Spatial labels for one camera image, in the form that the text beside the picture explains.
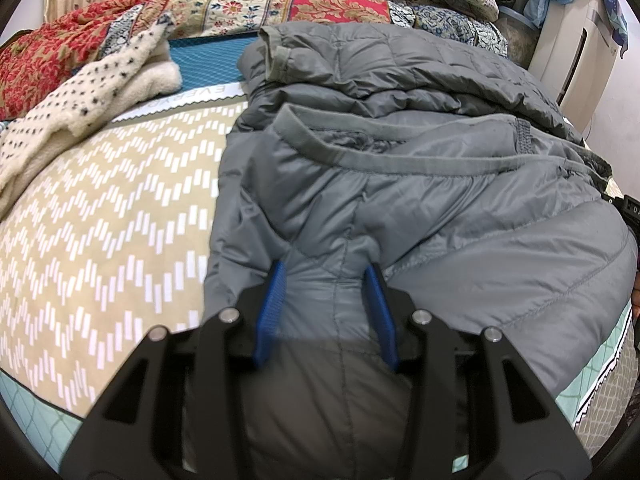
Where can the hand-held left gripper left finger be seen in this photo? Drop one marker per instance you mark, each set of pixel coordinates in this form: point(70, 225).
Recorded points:
point(270, 310)

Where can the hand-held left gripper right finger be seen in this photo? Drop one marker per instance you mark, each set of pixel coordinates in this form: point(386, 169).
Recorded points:
point(380, 310)

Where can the grey puffer jacket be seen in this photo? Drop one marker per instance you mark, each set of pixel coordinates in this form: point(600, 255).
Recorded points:
point(450, 210)

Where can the white air cooler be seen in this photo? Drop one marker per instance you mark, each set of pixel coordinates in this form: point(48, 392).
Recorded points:
point(565, 60)

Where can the beige and teal patterned bedspread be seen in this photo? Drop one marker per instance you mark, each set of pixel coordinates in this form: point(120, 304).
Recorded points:
point(125, 210)

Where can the translucent storage bin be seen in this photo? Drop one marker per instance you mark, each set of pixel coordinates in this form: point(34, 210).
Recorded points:
point(520, 35)

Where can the teal lattice mattress cover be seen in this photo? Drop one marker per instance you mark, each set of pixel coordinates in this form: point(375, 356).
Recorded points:
point(210, 60)

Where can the blue and white patterned quilt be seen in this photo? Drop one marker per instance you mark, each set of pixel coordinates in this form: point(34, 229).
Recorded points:
point(450, 22)

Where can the cream dotted fleece blanket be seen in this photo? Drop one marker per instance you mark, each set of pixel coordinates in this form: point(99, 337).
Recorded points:
point(75, 105)

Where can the red floral quilt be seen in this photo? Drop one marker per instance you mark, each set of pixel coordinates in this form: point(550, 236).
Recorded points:
point(60, 35)

